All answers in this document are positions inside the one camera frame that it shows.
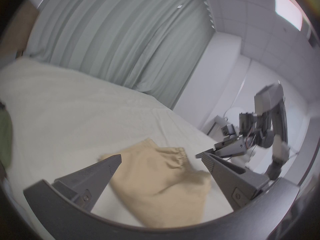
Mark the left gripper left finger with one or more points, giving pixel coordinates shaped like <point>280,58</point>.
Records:
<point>90,181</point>

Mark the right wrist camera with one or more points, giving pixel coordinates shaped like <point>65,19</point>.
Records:
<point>228,129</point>

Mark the pale green curtain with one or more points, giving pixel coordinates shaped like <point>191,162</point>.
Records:
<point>172,59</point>
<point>100,34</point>

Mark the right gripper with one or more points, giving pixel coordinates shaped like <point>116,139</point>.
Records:
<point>232,147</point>

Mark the ceiling light panel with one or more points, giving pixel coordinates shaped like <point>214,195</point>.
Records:
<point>287,9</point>

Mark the green garment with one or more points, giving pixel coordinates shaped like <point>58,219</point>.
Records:
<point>5,139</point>

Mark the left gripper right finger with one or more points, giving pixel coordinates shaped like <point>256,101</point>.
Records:
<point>232,184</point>

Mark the bed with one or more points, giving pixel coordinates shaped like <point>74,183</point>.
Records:
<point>75,109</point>

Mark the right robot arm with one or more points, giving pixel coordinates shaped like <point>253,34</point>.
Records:
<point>272,129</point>

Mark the tan shorts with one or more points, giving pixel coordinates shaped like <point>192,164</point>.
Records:
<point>165,181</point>

